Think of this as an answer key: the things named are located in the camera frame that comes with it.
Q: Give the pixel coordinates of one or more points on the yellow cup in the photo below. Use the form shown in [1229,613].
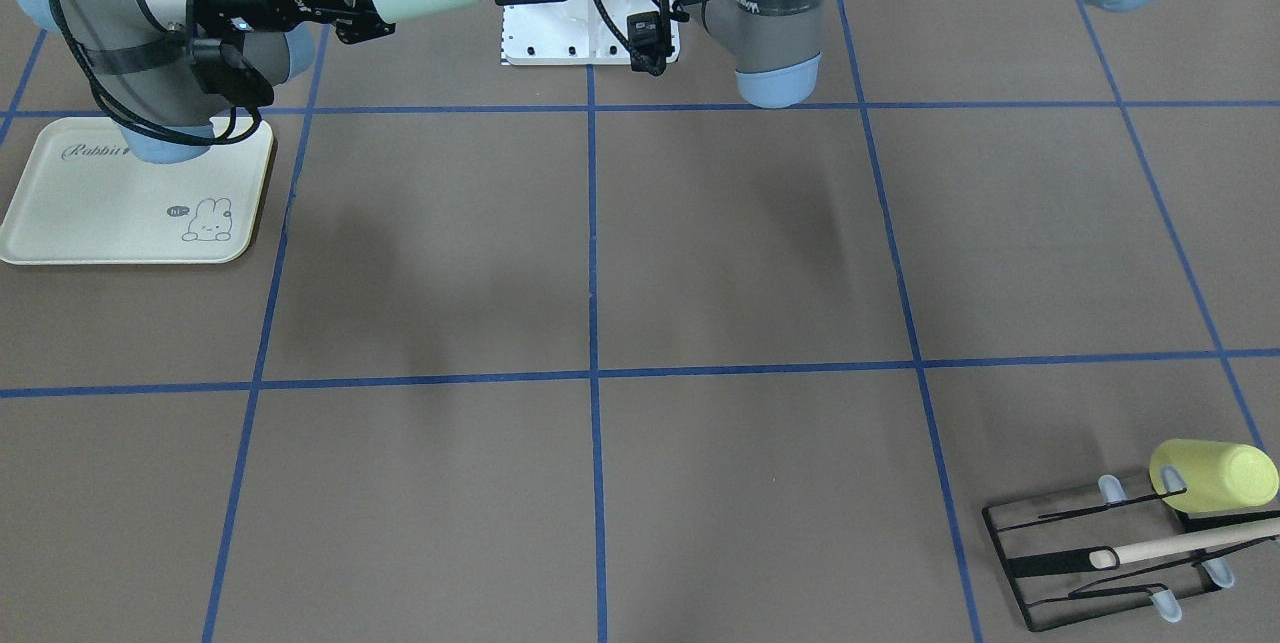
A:
[1215,476]

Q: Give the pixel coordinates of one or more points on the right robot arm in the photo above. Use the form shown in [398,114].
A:
[180,77]

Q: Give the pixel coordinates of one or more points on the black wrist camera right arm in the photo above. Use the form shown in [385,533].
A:
[220,69]

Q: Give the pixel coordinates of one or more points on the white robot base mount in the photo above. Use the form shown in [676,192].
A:
[567,33]

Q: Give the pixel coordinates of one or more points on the wooden rack handle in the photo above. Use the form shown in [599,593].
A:
[1107,558]

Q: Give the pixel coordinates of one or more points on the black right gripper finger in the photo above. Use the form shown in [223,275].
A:
[354,21]

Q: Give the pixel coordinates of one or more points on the black wire cup rack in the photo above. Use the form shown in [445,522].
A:
[1116,545]

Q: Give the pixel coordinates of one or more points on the cream rabbit tray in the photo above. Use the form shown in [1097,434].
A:
[86,199]

